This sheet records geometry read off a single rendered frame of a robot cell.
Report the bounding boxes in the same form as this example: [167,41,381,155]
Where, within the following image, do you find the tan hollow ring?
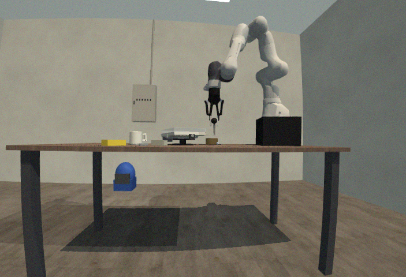
[206,138,218,145]

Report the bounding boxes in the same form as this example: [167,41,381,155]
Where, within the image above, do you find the small cream box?
[151,140,167,145]

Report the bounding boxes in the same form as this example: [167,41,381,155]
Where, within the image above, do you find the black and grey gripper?
[204,87,224,126]

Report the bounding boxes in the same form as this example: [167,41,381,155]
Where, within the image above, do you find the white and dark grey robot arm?
[203,16,289,117]

